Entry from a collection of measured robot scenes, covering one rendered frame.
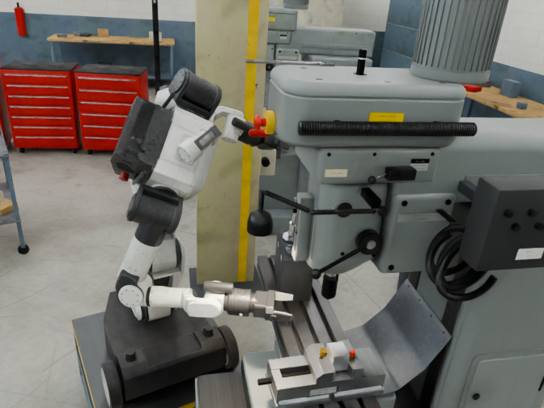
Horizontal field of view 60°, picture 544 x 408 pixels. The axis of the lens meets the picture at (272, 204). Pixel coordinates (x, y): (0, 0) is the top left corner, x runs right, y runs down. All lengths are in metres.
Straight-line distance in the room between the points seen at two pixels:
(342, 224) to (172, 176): 0.55
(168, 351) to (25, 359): 1.22
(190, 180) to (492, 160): 0.88
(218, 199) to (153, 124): 1.75
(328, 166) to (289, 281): 0.74
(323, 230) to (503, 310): 0.62
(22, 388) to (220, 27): 2.29
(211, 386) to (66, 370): 1.41
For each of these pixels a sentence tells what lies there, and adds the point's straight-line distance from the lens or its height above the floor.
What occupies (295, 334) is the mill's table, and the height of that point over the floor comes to 0.94.
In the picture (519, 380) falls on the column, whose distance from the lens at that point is 1.86.
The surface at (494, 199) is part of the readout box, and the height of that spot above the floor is 1.70.
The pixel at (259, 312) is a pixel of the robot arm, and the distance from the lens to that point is 1.54.
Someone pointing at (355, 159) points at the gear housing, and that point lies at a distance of 1.20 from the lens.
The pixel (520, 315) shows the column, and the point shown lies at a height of 1.21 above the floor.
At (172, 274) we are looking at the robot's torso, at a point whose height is 0.93.
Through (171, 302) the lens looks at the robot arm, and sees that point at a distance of 1.59.
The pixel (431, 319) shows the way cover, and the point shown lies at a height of 1.10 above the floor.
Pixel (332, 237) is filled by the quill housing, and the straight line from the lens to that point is 1.31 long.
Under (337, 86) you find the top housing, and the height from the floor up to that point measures 1.88.
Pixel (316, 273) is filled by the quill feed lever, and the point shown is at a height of 1.38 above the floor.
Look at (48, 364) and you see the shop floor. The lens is 3.15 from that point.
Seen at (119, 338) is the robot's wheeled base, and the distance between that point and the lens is 2.34.
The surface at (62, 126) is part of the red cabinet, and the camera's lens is 6.14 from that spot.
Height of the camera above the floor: 2.10
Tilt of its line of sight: 26 degrees down
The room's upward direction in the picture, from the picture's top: 4 degrees clockwise
